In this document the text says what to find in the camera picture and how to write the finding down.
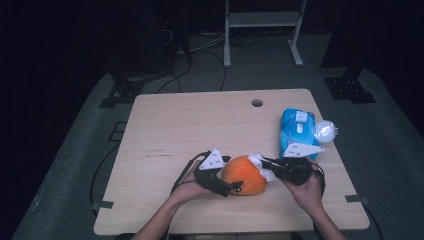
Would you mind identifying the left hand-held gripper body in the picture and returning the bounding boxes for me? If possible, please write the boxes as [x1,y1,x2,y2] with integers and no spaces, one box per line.
[194,148,233,198]

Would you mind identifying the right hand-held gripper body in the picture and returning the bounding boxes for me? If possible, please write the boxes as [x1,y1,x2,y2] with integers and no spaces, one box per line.
[273,143,326,187]

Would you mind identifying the white wet wipe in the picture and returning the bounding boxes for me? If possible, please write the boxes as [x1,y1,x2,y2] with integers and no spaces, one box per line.
[248,152,278,183]

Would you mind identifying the orange plush toy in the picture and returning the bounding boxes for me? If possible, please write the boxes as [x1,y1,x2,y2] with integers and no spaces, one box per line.
[221,154,268,197]

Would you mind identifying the blue wet wipe pack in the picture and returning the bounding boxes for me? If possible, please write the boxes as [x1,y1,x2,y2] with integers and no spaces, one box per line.
[279,107,319,160]

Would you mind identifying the person's right hand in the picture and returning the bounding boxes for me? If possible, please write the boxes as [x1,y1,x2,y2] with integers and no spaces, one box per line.
[281,159,324,214]

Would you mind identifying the person's left hand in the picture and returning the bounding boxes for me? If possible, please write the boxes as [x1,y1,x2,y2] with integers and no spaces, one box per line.
[170,160,215,206]

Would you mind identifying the black tape strip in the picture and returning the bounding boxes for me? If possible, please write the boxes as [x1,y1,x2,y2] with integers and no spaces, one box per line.
[344,194,369,205]
[91,199,115,212]

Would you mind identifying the black stand base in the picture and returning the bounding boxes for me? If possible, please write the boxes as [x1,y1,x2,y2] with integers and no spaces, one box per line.
[322,64,378,104]
[98,71,146,109]

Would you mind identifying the black tape square outline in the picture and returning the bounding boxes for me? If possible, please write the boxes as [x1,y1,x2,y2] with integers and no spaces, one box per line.
[108,121,128,143]

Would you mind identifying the right hand-held gripper cable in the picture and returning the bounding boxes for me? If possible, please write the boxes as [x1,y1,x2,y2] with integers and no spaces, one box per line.
[309,161,327,198]

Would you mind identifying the black floor cable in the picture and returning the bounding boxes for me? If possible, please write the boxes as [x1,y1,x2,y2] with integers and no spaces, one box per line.
[156,56,193,94]
[363,203,384,240]
[199,49,228,92]
[89,143,121,208]

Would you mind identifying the white floor cables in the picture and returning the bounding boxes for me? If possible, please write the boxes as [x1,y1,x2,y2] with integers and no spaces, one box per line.
[189,31,228,54]

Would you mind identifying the white metal stand frame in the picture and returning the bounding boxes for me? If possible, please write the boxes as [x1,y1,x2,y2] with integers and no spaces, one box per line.
[223,0,308,68]

